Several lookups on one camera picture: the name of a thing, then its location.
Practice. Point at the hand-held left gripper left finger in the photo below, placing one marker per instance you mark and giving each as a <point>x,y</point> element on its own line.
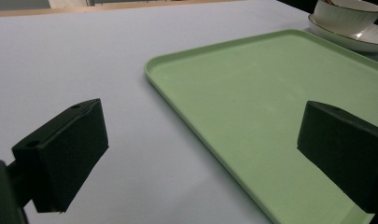
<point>62,155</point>

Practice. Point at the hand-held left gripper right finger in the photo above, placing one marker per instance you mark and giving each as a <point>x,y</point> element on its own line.
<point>345,146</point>

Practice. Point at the green plastic tray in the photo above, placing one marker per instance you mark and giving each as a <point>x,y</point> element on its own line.
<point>270,118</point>

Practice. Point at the white plate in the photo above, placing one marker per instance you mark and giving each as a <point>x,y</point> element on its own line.
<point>368,39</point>

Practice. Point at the white ribbed bowl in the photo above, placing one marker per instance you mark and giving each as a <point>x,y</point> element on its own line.
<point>345,15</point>

